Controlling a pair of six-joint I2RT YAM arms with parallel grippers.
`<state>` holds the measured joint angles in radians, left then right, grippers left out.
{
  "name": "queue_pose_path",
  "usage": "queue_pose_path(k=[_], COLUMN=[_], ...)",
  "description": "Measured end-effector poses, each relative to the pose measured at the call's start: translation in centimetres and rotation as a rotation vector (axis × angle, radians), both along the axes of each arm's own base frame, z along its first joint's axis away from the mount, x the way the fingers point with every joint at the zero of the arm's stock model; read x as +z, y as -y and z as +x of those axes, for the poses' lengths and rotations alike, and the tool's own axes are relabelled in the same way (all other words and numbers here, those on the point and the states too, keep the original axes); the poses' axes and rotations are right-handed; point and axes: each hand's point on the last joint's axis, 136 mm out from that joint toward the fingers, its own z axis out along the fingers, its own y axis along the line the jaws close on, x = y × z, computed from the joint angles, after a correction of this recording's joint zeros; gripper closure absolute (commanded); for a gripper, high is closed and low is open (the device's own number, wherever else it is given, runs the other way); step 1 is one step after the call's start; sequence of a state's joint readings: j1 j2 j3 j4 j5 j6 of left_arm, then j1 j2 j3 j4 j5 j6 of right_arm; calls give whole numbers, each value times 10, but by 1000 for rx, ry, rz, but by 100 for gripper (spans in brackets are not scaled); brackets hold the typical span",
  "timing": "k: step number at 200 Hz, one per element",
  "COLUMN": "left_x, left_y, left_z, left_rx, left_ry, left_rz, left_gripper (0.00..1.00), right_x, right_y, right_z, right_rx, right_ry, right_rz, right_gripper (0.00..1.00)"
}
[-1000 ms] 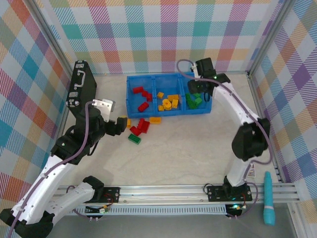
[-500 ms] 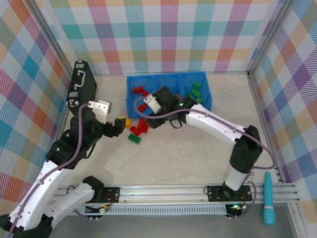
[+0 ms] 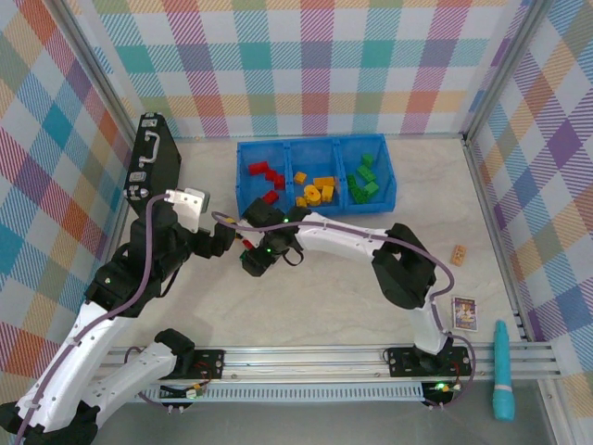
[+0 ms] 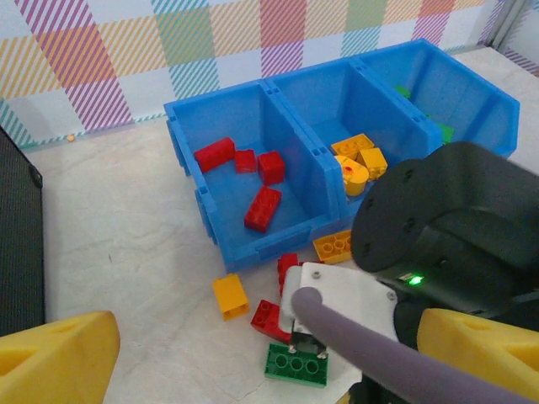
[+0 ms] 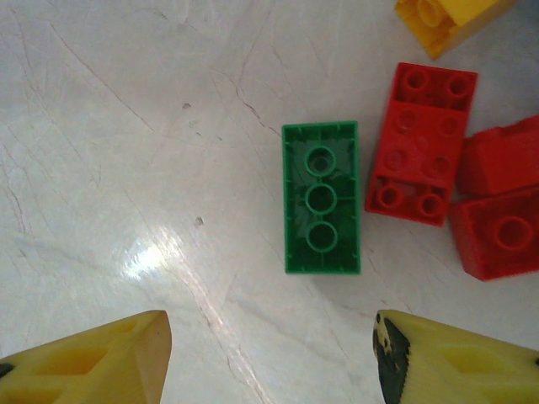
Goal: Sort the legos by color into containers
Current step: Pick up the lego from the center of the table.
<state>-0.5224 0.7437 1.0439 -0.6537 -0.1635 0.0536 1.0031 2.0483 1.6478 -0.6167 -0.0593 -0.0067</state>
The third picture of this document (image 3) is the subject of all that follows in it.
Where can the long red lego brick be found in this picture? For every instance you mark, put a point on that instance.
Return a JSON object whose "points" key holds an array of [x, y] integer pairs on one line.
{"points": [[258, 168], [279, 184]]}

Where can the small connector with green light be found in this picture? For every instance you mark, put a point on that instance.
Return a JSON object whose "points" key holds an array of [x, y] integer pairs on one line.
{"points": [[440, 387], [192, 392]]}

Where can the blue three-compartment bin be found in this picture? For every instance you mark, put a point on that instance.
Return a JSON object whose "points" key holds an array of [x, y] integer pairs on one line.
{"points": [[259, 148]]}

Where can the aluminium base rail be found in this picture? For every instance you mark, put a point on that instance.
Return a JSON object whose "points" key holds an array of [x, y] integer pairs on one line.
{"points": [[301, 359]]}

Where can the teal pen-shaped tool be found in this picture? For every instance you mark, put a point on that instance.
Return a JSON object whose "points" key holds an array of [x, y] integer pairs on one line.
{"points": [[502, 394]]}

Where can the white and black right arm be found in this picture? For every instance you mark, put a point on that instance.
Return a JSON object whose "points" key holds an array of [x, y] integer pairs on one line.
{"points": [[338, 241]]}

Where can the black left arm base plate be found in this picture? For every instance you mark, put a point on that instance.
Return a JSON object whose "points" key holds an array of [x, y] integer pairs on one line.
{"points": [[210, 366]]}

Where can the aluminium frame post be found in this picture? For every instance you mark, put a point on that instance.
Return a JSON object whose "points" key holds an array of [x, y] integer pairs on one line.
{"points": [[99, 65], [507, 65]]}

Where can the aluminium table side rail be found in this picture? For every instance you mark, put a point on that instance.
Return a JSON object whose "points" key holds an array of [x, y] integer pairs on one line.
{"points": [[496, 232]]}

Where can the small picture card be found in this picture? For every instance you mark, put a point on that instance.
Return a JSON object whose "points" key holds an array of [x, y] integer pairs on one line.
{"points": [[464, 314]]}

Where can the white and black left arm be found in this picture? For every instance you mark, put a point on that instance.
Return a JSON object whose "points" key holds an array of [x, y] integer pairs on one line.
{"points": [[83, 343]]}

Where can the small wooden block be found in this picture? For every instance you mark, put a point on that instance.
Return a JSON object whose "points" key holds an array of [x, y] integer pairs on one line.
{"points": [[458, 255]]}

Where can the small square red lego brick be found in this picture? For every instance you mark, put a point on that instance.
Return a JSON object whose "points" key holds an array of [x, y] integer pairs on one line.
{"points": [[271, 197]]}

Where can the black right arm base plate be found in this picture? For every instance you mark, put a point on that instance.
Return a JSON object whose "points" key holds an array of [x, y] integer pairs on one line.
{"points": [[403, 361]]}

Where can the long yellow lego brick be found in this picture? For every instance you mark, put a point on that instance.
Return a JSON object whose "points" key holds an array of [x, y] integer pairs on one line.
{"points": [[328, 193], [324, 181]]}

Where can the long green lego brick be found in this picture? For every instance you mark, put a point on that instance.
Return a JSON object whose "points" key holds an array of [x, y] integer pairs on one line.
{"points": [[366, 173]]}

